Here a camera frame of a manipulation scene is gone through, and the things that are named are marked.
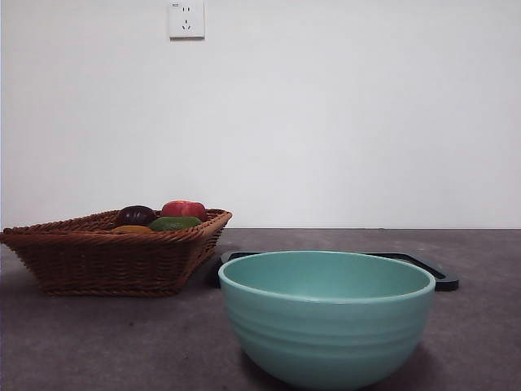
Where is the green avocado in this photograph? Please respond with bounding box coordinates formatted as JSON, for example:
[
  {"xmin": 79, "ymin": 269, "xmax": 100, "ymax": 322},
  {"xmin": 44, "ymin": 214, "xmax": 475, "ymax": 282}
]
[{"xmin": 147, "ymin": 216, "xmax": 204, "ymax": 233}]

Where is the brown kiwi fruit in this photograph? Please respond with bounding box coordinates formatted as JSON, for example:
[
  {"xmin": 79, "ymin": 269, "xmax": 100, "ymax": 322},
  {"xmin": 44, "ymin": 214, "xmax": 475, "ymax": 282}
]
[{"xmin": 110, "ymin": 225, "xmax": 154, "ymax": 235}]

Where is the teal ribbed bowl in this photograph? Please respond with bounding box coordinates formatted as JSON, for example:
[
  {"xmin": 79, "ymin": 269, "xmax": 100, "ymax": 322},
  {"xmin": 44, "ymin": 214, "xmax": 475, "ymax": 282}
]
[{"xmin": 217, "ymin": 250, "xmax": 437, "ymax": 389}]

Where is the red fruit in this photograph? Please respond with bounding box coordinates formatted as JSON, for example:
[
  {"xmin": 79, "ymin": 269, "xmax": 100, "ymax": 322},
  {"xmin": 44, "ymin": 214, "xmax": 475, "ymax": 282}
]
[{"xmin": 160, "ymin": 200, "xmax": 208, "ymax": 223}]

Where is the dark purple fruit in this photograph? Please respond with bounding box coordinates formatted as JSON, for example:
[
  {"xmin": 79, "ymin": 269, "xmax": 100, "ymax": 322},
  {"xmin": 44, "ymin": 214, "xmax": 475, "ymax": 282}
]
[{"xmin": 116, "ymin": 204, "xmax": 157, "ymax": 227}]

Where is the white wall socket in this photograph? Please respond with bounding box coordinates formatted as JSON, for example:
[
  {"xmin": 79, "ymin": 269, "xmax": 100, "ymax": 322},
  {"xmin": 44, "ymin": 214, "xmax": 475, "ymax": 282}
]
[{"xmin": 169, "ymin": 0, "xmax": 206, "ymax": 41}]

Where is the brown wicker basket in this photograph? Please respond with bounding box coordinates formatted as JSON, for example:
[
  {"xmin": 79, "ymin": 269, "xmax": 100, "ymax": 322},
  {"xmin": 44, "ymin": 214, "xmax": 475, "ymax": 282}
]
[{"xmin": 0, "ymin": 208, "xmax": 234, "ymax": 298}]

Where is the black rectangular tray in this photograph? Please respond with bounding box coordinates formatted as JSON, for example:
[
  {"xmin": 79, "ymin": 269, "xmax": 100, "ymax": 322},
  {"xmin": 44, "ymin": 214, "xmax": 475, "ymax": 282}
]
[{"xmin": 209, "ymin": 251, "xmax": 460, "ymax": 292}]

